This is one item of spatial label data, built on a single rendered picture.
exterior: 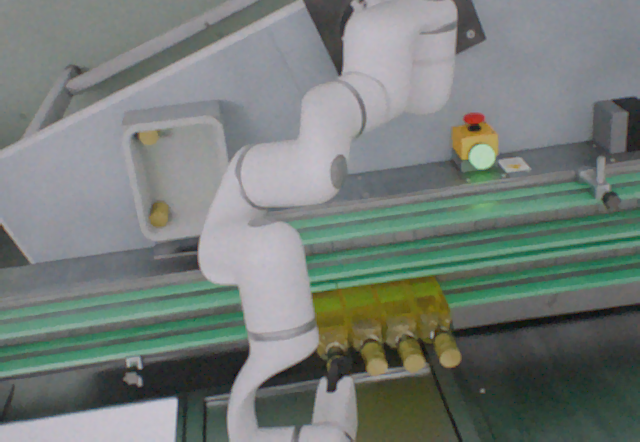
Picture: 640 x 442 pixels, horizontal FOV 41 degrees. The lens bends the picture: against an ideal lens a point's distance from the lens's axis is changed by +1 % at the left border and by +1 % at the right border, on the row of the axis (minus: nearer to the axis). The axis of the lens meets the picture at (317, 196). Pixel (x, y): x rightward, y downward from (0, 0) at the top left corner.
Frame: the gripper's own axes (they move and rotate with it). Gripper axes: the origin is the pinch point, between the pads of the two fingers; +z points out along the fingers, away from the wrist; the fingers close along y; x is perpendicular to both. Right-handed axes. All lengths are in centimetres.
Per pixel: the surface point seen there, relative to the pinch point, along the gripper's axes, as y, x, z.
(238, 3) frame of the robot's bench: 39, 33, 91
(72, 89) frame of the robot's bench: 23, 74, 80
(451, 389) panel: -11.6, -16.3, 12.6
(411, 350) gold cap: 1.9, -10.6, 4.8
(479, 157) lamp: 20.0, -22.0, 38.6
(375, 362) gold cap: 1.5, -5.1, 2.1
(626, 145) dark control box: 18, -49, 48
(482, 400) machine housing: -15.7, -21.5, 15.1
